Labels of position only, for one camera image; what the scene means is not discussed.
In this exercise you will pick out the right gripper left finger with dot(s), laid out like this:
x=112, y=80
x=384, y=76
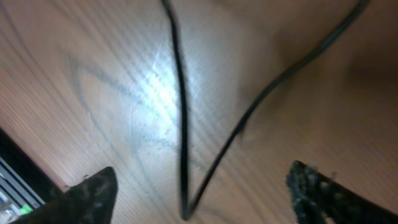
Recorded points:
x=90, y=202

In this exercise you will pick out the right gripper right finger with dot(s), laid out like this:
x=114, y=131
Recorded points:
x=316, y=198

